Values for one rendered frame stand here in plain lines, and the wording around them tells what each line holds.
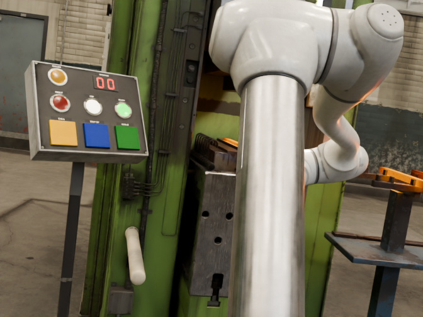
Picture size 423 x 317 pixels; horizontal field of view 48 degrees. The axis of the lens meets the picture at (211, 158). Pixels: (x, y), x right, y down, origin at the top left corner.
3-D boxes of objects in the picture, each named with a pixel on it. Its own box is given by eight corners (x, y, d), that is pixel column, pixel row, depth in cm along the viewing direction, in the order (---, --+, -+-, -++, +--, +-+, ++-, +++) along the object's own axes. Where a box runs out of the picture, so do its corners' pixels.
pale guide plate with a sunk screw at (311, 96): (328, 109, 187) (335, 66, 185) (307, 106, 185) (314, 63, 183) (325, 109, 189) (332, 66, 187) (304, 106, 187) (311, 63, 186)
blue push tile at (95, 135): (110, 147, 140) (107, 124, 143) (86, 146, 136) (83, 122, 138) (107, 149, 142) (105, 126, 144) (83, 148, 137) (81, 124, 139)
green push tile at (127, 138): (140, 149, 147) (137, 127, 149) (118, 148, 142) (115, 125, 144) (137, 151, 148) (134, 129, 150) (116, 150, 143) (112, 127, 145)
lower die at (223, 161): (265, 175, 173) (269, 152, 172) (212, 169, 169) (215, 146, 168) (236, 158, 214) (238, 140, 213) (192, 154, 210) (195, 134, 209)
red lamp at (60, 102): (67, 111, 136) (68, 96, 135) (50, 109, 135) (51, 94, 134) (68, 111, 139) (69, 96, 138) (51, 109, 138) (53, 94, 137)
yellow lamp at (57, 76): (64, 85, 138) (66, 70, 138) (48, 83, 137) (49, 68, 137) (65, 85, 141) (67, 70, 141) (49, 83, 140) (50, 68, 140)
